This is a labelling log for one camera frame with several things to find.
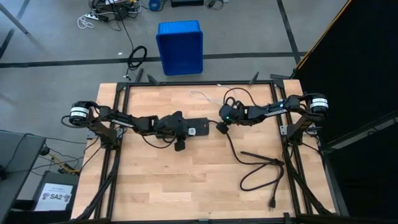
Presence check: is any black box with SA2 label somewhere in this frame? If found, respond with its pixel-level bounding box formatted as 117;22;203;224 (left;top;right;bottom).
32;170;79;215

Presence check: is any grey desk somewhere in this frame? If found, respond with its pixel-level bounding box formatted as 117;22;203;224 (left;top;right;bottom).
0;129;47;224

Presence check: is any black cable bundle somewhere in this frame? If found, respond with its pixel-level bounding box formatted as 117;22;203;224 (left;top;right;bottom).
90;0;147;32

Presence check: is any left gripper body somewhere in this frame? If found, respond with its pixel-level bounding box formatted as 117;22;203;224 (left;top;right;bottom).
158;111;187;152

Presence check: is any blue plastic bin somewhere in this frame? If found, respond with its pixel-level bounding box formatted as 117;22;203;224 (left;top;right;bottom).
155;20;204;77

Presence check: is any white floor power strip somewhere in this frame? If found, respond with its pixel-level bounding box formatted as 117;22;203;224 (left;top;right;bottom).
76;12;108;30

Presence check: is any black aluminium table frame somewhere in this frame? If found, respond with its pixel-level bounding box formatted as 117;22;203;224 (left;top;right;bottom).
70;72;343;224

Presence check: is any white USB cable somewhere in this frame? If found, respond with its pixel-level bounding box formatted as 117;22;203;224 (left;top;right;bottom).
188;83;240;106

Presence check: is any black power strip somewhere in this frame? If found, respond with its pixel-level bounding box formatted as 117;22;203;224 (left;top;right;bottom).
182;117;210;137

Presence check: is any black power strip cord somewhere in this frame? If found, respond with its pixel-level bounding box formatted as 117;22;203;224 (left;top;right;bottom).
207;119;285;212

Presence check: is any flat black box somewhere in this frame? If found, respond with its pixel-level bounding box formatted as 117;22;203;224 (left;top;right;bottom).
170;0;205;8

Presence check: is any coiled black cable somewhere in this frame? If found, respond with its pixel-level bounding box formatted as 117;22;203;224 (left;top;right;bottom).
125;45;148;79

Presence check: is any black partition panel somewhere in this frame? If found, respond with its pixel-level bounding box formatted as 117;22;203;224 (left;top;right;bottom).
294;0;398;220

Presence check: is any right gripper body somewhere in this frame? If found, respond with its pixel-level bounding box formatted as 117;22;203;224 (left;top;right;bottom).
216;98;247;136

